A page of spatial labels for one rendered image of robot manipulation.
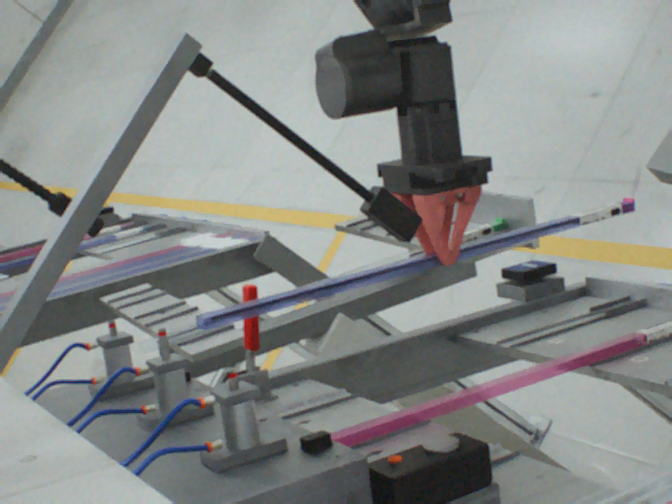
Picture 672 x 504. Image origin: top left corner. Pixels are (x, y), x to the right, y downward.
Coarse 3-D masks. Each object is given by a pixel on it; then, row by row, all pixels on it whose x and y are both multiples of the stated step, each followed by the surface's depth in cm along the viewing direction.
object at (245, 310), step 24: (576, 216) 110; (480, 240) 105; (504, 240) 106; (528, 240) 107; (408, 264) 100; (432, 264) 101; (312, 288) 95; (336, 288) 96; (216, 312) 91; (240, 312) 92; (264, 312) 93
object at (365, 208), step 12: (372, 192) 78; (384, 192) 78; (372, 204) 77; (384, 204) 78; (396, 204) 78; (372, 216) 78; (384, 216) 78; (396, 216) 78; (408, 216) 79; (384, 228) 79; (396, 228) 78; (408, 228) 79; (408, 240) 79
